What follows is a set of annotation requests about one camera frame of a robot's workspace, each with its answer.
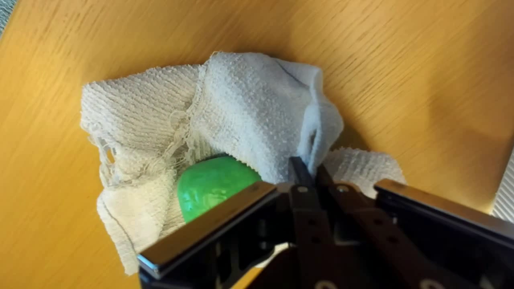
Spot white ribbed plastic basket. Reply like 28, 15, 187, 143
489, 150, 514, 223

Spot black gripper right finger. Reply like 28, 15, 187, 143
314, 164, 514, 289

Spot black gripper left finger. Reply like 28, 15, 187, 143
134, 158, 335, 289

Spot beige towel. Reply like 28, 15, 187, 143
78, 50, 406, 278

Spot green apple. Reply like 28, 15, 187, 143
175, 153, 263, 225

